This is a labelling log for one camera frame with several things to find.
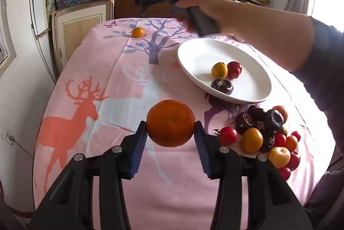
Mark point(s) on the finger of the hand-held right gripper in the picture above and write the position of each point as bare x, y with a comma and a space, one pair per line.
149, 1

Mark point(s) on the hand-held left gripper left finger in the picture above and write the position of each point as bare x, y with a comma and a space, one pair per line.
138, 150

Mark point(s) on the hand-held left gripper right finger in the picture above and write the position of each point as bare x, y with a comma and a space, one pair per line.
202, 150

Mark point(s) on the large red tomato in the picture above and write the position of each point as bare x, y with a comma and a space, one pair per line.
228, 135

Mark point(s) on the small orange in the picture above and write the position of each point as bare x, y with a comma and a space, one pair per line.
138, 32

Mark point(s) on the large orange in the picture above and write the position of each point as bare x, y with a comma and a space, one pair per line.
282, 110
170, 123

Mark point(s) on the yellow-orange persimmon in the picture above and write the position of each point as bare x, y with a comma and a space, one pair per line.
251, 140

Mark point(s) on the yellow-red apple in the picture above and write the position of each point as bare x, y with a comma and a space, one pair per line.
279, 157

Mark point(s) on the white plate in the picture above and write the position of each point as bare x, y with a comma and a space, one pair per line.
204, 58

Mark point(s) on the small orange tomato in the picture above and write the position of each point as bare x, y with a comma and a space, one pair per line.
291, 143

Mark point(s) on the person's right forearm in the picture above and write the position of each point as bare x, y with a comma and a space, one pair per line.
285, 36

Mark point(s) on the person's right hand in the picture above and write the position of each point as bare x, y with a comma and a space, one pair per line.
225, 12

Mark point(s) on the dark wooden cabinet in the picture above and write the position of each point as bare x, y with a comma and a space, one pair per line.
126, 6

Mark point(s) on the pink deer print tablecloth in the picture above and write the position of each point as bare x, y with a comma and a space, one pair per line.
107, 84

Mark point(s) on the wooden cabinet door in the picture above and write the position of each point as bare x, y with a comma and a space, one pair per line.
78, 28

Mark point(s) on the yellow tomato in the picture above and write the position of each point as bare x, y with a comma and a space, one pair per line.
219, 70

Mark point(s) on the white board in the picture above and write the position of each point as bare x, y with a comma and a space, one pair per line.
39, 4

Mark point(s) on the person's dark clothed body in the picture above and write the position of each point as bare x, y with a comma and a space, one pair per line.
325, 192

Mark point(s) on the white framed window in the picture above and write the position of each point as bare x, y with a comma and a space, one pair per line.
6, 39

